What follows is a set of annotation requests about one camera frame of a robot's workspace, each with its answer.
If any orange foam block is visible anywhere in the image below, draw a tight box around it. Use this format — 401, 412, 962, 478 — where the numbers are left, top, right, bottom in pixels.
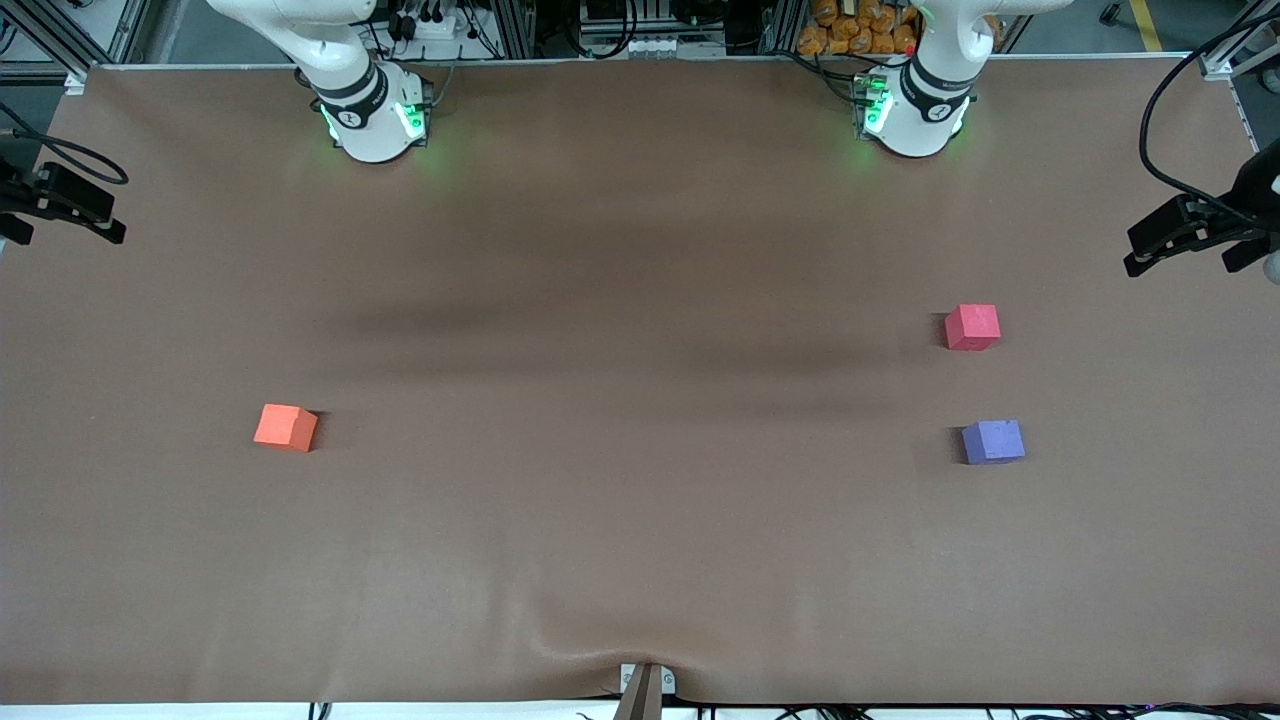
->
254, 404, 319, 453

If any red foam block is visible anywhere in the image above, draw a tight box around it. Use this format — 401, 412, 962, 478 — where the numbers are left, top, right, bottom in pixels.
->
944, 304, 1001, 352

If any blue-purple foam block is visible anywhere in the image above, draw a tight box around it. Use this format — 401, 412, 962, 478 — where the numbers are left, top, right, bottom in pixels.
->
962, 419, 1026, 465

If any pile of orange objects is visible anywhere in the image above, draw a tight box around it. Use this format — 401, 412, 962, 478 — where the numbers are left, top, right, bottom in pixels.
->
797, 0, 921, 58

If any white power strip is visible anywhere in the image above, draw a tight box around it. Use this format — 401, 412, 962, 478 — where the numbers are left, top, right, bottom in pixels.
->
578, 30, 729, 59
385, 5, 491, 43

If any large table cover mat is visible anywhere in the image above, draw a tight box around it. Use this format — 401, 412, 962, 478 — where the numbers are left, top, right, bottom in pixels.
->
0, 55, 1280, 706

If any brown support bar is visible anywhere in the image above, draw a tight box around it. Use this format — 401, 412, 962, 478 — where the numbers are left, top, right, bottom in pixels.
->
612, 664, 665, 720

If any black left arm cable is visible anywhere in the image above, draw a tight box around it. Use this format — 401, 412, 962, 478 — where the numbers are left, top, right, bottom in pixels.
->
1138, 10, 1280, 226

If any aluminium frame profile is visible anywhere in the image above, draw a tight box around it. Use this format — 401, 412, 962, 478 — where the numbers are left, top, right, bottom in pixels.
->
1198, 0, 1280, 81
760, 0, 801, 56
495, 0, 536, 59
0, 0, 151, 91

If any metal table clamp bracket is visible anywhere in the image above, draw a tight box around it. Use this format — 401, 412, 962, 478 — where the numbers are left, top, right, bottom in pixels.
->
620, 662, 676, 697

